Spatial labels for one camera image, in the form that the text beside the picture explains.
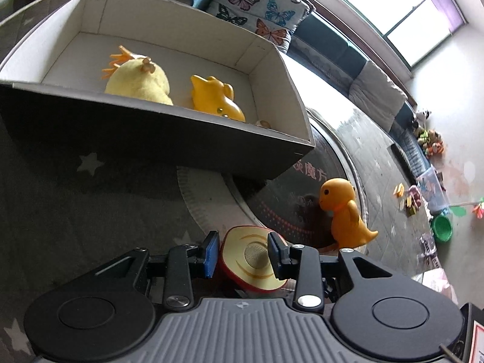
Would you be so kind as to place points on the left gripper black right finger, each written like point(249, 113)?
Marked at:
point(278, 253)

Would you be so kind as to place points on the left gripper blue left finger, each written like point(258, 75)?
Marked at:
point(210, 247)

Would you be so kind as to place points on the red white round speaker toy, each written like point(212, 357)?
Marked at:
point(244, 259)

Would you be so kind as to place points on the orange rubber dinosaur toy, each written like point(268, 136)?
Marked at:
point(348, 229)

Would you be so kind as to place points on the black round induction cooktop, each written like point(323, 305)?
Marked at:
point(288, 204)

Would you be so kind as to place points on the small toys on tablecloth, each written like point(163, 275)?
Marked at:
point(410, 198)

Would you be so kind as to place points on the grey quilted star tablecloth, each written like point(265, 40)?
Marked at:
point(64, 215)

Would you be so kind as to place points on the yellow rubber dolphin toy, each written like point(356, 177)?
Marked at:
point(212, 96)

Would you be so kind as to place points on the green plastic bowl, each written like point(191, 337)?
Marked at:
point(442, 228)

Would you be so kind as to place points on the clear plastic storage bin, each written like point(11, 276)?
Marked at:
point(431, 190)

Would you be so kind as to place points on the yellow plush chick toy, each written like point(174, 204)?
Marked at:
point(137, 76)

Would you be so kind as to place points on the grey sofa cushion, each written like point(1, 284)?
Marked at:
point(374, 93)

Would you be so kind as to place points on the pile of plush toys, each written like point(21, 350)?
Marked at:
point(428, 139)

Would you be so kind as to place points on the white cardboard box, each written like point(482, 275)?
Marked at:
point(53, 100)

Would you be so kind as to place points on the colourful pinwheel toy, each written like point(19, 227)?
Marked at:
point(463, 208)

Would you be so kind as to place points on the blue sofa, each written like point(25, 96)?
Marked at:
point(320, 47)

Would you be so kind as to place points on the butterfly print pillow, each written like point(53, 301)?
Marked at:
point(274, 20)

